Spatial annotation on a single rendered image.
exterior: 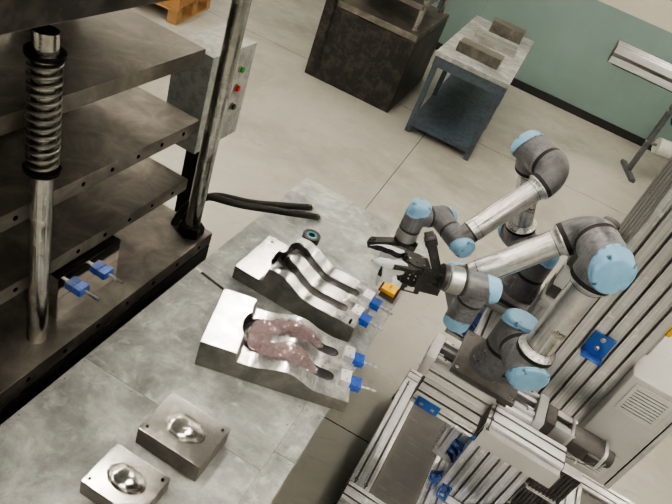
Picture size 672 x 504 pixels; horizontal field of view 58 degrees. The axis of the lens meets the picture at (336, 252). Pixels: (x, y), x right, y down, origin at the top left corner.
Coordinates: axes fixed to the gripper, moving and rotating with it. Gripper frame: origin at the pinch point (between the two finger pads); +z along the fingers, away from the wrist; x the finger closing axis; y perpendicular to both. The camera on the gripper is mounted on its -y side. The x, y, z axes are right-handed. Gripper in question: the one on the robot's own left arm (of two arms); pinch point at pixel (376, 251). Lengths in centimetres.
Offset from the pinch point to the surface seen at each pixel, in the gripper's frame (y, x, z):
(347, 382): 56, 14, -12
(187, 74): -3, 88, 65
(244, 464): 68, -16, 17
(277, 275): 47, 51, 16
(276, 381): 60, 11, 11
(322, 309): 52, 44, -2
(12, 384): 68, -4, 84
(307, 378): 57, 13, 2
